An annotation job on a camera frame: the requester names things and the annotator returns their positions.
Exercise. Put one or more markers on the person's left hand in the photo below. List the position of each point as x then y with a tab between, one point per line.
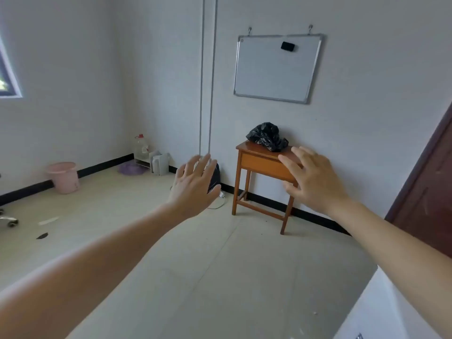
194	187

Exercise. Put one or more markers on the person's right hand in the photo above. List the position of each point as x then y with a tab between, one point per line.
318	183

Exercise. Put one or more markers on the black plastic bag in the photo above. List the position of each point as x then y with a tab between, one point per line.
266	135

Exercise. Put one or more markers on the pink plastic trash bin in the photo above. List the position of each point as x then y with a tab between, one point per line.
65	180

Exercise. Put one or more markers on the person's left forearm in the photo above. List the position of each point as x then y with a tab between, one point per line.
88	271

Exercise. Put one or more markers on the person's right forearm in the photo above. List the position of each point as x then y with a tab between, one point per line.
395	250

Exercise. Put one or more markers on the purple plastic bag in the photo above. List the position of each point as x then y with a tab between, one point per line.
130	169

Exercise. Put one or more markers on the black box device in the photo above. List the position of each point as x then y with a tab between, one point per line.
215	180

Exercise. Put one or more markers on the white shelf rack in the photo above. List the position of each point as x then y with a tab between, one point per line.
160	165

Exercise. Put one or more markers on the small brown wooden table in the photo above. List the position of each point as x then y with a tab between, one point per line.
254	162

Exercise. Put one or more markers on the clear jug with red cap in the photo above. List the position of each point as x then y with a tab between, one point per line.
141	148

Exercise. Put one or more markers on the dark brown door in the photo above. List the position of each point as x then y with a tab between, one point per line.
431	208

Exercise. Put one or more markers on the silver framed whiteboard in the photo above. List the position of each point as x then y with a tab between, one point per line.
275	74

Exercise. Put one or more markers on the black whiteboard eraser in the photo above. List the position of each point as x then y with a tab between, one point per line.
288	46

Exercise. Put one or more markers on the white desk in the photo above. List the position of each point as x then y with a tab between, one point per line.
374	314

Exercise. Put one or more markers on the pale paper strip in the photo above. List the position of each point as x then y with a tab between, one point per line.
48	221

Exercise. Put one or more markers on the black floor scrap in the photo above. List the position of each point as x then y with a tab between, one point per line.
42	236

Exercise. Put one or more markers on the black office chair chrome base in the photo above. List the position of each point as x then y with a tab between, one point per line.
8	220

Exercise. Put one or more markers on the white wall pipe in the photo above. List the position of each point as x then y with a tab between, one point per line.
202	84
212	84

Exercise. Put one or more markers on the window with dark frame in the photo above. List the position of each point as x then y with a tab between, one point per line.
5	77

